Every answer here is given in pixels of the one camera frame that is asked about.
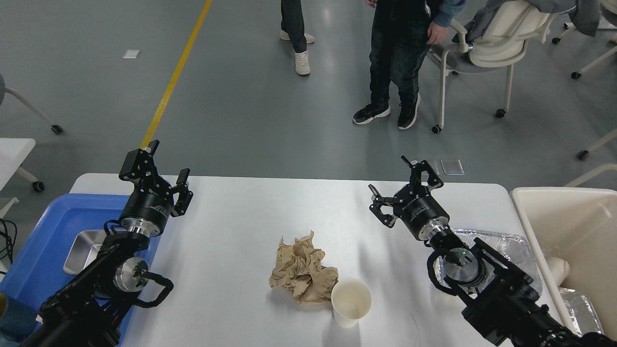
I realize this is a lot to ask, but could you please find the cream plastic bin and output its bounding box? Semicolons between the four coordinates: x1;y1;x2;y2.
510;187;617;340

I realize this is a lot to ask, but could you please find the clear floor plate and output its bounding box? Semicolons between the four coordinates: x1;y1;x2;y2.
427;159;465;175

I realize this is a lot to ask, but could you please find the blue plastic tray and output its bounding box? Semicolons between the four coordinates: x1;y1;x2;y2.
1;194;159;343

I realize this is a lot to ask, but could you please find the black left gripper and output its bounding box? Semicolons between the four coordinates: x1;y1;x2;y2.
119;140;193;237

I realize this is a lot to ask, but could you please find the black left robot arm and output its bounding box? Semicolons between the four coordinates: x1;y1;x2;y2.
21;140;193;347

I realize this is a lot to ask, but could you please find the white grey office chair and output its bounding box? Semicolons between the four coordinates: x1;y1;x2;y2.
427;0;601;134

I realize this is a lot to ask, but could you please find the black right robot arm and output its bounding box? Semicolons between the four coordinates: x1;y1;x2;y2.
369;158;616;347

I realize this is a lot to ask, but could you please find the crumpled brown paper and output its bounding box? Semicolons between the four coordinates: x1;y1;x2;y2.
268;230;339;306

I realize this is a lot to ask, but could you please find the white chair legs right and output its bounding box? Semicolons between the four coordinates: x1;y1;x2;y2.
546;29;617;162

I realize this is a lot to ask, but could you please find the square stainless steel tray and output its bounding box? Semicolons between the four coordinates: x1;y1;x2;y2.
63;230;107;275

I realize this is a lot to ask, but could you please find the white paper cup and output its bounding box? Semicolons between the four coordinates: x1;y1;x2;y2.
331;278;373;329

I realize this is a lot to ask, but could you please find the aluminium foil tray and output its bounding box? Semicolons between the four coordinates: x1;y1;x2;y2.
453;229;604;336

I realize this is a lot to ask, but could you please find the person with white sneakers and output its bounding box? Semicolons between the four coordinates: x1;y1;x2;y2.
280;0;315;76

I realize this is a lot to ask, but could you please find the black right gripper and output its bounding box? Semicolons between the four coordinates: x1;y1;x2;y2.
368;155;450;241

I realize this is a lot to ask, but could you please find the person with black sneakers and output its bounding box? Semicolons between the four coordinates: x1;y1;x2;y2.
352;0;467;130

